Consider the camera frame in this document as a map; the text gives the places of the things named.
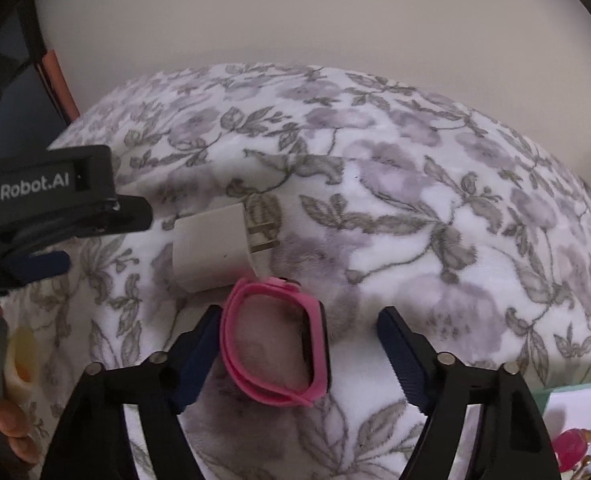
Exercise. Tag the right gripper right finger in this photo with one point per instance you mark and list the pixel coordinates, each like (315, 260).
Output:
(511, 441)

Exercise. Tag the dark blue cabinet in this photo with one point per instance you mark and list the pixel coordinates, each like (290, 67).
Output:
(31, 114)

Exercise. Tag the white charger cube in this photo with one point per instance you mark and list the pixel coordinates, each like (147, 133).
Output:
(215, 248)

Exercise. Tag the floral grey white blanket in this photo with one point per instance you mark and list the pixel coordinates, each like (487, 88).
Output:
(374, 194)

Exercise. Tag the teal white tray box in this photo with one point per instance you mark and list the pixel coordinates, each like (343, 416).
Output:
(565, 408)

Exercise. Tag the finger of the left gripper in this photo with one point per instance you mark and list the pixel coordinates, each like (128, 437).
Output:
(128, 214)
(34, 268)

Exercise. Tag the pink smart watch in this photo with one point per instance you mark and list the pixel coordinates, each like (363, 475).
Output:
(274, 343)

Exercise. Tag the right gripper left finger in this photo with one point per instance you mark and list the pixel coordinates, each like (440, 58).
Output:
(91, 440)

